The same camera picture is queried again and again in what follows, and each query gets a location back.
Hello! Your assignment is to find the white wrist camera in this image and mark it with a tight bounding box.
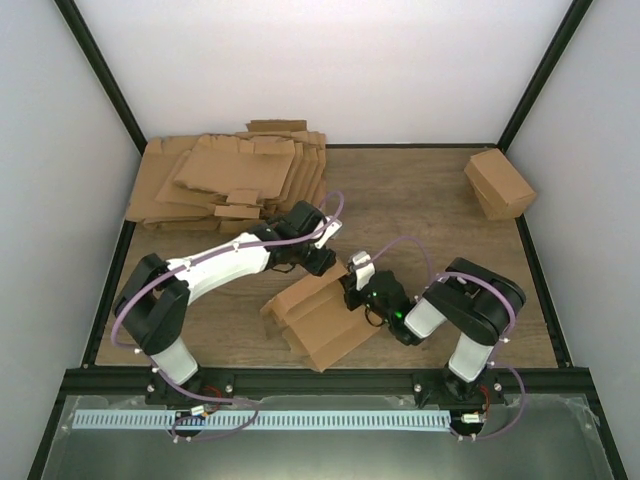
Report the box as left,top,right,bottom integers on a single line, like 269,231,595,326
311,216,342,249
348,251,375,291

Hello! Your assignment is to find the black right frame post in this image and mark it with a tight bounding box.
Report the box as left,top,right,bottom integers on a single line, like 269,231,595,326
497,0,593,153

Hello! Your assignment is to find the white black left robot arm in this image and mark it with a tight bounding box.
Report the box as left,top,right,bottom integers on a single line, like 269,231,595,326
111,201,342,404

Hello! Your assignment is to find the stack of flat cardboard blanks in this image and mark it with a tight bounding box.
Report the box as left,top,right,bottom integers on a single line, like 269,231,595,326
126,120,327,233

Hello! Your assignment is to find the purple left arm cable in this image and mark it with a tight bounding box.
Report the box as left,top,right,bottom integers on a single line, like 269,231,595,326
109,189,346,444

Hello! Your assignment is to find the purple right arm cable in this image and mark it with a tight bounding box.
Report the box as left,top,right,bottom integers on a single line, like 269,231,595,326
364,235,527,444

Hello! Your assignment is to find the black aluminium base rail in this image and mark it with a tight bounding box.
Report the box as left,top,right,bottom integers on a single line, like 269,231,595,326
58,366,596,409

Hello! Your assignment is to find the black left frame post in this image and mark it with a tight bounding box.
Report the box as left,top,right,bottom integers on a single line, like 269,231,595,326
54,0,147,154

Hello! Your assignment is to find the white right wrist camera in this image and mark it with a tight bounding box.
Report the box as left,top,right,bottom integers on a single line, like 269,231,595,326
348,251,375,291

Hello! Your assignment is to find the folded brown cardboard box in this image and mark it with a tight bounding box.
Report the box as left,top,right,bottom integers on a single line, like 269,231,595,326
464,149,537,220

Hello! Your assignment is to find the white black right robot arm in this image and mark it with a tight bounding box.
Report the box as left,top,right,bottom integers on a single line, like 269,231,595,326
340,252,526,403

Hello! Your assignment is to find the black frame post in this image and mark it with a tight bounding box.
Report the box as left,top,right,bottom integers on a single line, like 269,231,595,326
54,0,147,154
497,0,593,153

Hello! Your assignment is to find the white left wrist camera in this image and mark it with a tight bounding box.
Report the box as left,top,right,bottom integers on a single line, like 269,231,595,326
311,216,342,249

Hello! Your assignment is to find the light blue slotted cable duct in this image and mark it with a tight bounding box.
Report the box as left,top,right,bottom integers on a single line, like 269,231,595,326
71,409,451,432

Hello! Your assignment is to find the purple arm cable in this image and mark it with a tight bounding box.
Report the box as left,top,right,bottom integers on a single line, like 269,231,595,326
364,235,527,444
109,189,346,444

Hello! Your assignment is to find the brown cardboard box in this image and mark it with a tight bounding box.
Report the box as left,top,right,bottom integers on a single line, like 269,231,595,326
260,262,378,372
464,149,537,220

